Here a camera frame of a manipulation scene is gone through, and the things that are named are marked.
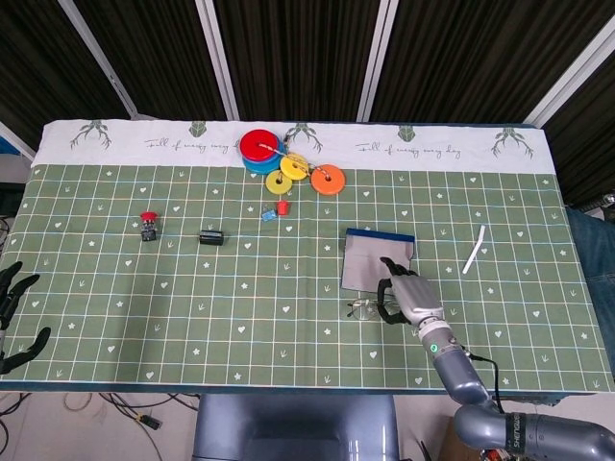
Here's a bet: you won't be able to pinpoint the black floor cable bundle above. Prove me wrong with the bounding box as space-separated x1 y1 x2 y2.
0 392 201 461

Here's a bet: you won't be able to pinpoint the black-framed eyeglasses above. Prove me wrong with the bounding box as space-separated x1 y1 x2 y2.
345 297 400 322

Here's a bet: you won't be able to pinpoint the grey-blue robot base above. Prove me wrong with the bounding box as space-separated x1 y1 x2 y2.
191 394 401 461

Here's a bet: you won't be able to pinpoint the yellow toy ring disc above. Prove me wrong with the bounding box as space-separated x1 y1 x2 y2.
265 168 296 195
280 153 310 182

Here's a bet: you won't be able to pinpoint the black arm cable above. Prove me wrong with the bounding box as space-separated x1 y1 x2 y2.
463 352 506 415

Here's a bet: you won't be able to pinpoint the green checked tablecloth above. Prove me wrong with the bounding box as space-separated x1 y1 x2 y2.
0 119 615 391

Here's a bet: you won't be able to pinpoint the red toy ring disc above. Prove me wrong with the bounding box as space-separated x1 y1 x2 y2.
239 129 280 162

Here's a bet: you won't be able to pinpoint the orange toy ring disc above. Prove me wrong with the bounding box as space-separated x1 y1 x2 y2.
310 163 347 197

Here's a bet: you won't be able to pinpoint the blue toy ring disc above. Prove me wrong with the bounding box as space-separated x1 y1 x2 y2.
241 141 289 168

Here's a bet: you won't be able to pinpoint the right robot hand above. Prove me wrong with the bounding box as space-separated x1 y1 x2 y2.
377 256 446 328

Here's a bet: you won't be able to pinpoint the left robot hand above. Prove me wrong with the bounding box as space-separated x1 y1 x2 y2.
0 261 53 375

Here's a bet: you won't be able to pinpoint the white partition post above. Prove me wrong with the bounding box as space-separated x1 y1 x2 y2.
522 18 615 129
355 0 401 122
194 0 240 121
57 0 141 120

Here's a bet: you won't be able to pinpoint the blue glasses case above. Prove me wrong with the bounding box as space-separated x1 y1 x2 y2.
339 228 416 294

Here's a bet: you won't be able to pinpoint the blue denim jeans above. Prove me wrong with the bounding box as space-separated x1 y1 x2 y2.
566 206 615 380

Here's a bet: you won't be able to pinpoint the red emergency stop button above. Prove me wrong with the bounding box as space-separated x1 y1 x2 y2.
139 209 160 243

